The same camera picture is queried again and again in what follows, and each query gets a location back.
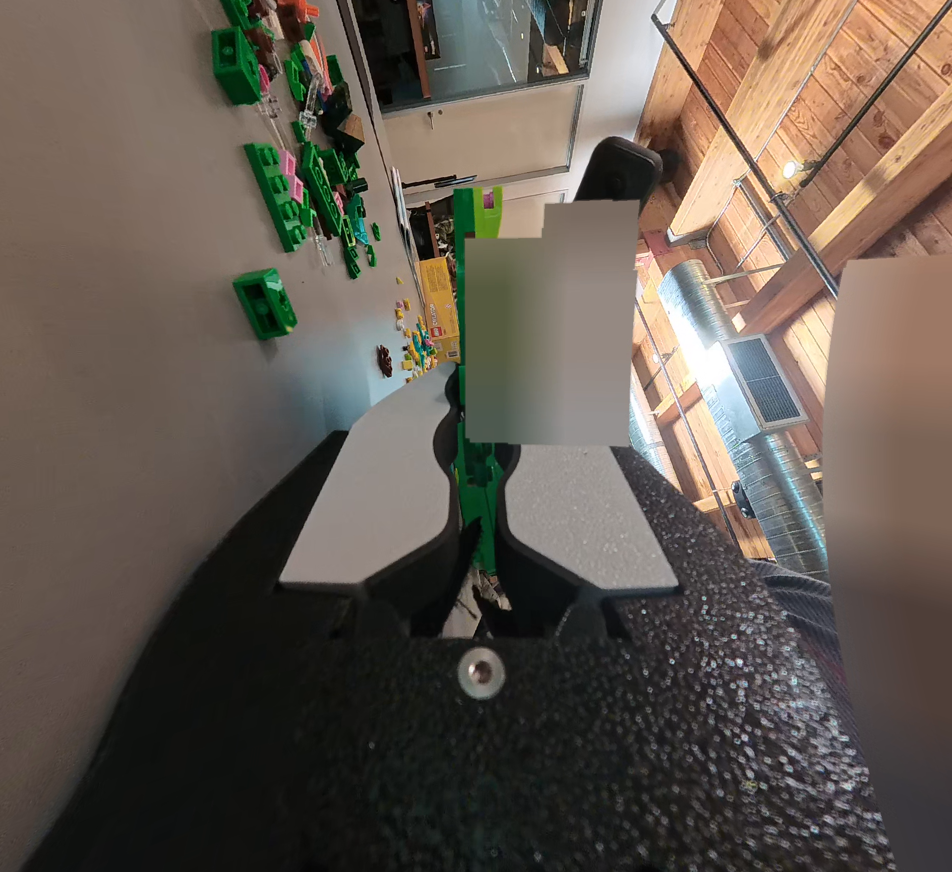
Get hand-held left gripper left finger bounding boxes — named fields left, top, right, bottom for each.
left=277, top=364, right=465, bottom=620

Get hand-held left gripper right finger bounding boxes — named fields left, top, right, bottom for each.
left=494, top=444, right=679, bottom=620

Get green lego plate assembly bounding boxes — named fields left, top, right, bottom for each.
left=450, top=185, right=507, bottom=575

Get small colourful lego pieces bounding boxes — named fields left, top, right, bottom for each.
left=390, top=295, right=459, bottom=382

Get yellow lego box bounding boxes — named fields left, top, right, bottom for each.
left=417, top=256, right=462, bottom=340

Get green holed lego brick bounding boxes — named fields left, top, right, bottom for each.
left=233, top=268, right=298, bottom=342

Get cluster of green lego parts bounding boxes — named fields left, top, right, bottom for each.
left=186, top=0, right=382, bottom=281

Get black office chair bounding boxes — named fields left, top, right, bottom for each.
left=573, top=136, right=664, bottom=206

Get large silver ventilation duct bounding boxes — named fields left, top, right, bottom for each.
left=659, top=259, right=828, bottom=575

